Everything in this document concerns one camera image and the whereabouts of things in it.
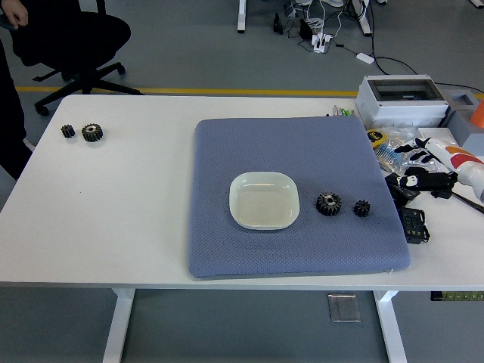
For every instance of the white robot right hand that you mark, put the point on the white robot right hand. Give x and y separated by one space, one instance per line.
450 159

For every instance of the person's hand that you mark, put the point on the person's hand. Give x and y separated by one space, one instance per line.
15 11

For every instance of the small black gear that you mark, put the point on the small black gear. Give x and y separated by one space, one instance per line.
67 131
362 208

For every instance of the large black gear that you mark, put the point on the large black gear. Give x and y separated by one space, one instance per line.
92 132
329 204

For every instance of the black servo module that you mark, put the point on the black servo module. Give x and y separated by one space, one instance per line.
442 194

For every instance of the grey block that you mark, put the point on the grey block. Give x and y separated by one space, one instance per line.
463 121

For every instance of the dark flat bar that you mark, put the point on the dark flat bar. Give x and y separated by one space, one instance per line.
469 200

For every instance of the orange cone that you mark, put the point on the orange cone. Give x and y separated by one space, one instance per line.
478 115

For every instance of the clear bag of resistors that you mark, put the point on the clear bag of resistors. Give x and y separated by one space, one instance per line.
393 145

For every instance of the black office chair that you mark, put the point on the black office chair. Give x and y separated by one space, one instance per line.
72 38

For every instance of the black digital controller module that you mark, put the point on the black digital controller module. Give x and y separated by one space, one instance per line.
414 225

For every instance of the yellow tape measure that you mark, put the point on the yellow tape measure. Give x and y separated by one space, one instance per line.
375 138

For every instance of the person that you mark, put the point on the person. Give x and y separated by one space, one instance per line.
9 113

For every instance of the green white terminal connectors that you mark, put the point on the green white terminal connectors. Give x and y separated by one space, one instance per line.
345 111

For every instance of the white power adapter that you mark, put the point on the white power adapter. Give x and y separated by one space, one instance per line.
365 58

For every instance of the green label strip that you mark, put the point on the green label strip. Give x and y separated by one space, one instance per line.
457 296

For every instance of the white desk leg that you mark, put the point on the white desk leg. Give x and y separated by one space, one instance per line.
241 15
363 19

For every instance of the white power strip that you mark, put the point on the white power strip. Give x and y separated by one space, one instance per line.
321 42

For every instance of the white table leg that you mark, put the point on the white table leg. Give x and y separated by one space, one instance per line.
117 329
391 329

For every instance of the metal floor plate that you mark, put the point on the metal floor plate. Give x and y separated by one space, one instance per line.
344 308

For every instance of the blue-grey quilted mat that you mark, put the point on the blue-grey quilted mat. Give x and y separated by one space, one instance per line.
264 151

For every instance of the white square dish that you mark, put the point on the white square dish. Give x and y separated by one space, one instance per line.
264 202

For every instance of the black charger brick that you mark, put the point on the black charger brick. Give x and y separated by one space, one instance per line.
305 28

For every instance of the black floor device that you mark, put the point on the black floor device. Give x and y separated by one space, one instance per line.
278 23

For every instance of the white switch panel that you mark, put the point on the white switch panel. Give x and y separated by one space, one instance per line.
435 132

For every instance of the grey electrical enclosure box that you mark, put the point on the grey electrical enclosure box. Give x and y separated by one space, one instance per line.
401 107

